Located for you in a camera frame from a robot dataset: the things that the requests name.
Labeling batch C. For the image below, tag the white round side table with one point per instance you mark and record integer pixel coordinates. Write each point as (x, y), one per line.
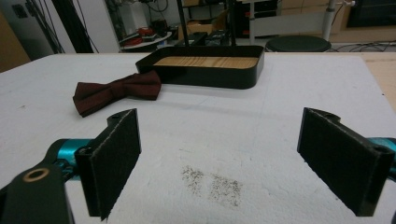
(146, 43)

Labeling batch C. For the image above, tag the white metal pole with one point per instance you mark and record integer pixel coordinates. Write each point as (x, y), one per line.
(328, 18)

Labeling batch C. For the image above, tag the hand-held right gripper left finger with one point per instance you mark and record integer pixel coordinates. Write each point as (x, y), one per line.
(112, 158)

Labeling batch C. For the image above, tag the black metal stand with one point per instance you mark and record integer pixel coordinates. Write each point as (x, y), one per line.
(183, 23)

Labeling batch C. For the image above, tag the round black stool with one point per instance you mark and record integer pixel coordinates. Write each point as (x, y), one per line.
(298, 44)

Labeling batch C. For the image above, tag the dark red bow tie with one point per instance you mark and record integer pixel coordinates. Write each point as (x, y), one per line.
(115, 91)

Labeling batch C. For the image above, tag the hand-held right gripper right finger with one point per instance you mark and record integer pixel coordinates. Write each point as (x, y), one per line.
(345, 158)

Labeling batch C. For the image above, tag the cardboard box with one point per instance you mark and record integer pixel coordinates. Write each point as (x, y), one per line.
(202, 26)

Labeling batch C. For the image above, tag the black tray with wooden bottom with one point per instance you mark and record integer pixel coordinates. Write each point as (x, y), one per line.
(205, 67)

